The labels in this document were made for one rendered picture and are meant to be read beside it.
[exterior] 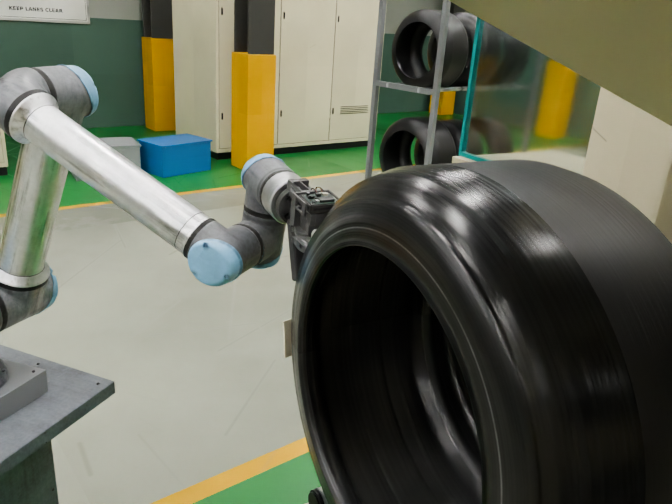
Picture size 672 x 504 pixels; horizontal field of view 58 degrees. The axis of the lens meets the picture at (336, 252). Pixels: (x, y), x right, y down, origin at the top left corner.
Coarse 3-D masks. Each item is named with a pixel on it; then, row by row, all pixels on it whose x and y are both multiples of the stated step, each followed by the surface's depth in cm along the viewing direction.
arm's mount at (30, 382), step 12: (12, 372) 162; (24, 372) 162; (36, 372) 162; (12, 384) 157; (24, 384) 158; (36, 384) 162; (0, 396) 152; (12, 396) 155; (24, 396) 159; (36, 396) 162; (0, 408) 152; (12, 408) 156; (0, 420) 153
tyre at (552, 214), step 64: (384, 192) 68; (448, 192) 61; (512, 192) 62; (576, 192) 65; (320, 256) 79; (384, 256) 97; (448, 256) 57; (512, 256) 54; (576, 256) 56; (640, 256) 59; (320, 320) 96; (384, 320) 103; (448, 320) 57; (512, 320) 52; (576, 320) 52; (640, 320) 55; (320, 384) 97; (384, 384) 103; (448, 384) 102; (512, 384) 51; (576, 384) 50; (640, 384) 52; (320, 448) 87; (384, 448) 98; (448, 448) 100; (512, 448) 52; (576, 448) 50; (640, 448) 51
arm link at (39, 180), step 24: (48, 72) 129; (72, 72) 134; (72, 96) 133; (96, 96) 139; (24, 144) 139; (24, 168) 141; (48, 168) 141; (24, 192) 144; (48, 192) 145; (24, 216) 147; (48, 216) 150; (24, 240) 151; (48, 240) 156; (0, 264) 156; (24, 264) 155; (0, 288) 156; (24, 288) 157; (48, 288) 167; (24, 312) 162
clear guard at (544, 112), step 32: (480, 32) 153; (480, 64) 154; (512, 64) 145; (544, 64) 136; (480, 96) 155; (512, 96) 146; (544, 96) 137; (576, 96) 130; (480, 128) 157; (512, 128) 147; (544, 128) 138; (576, 128) 131; (480, 160) 157; (544, 160) 140; (576, 160) 132
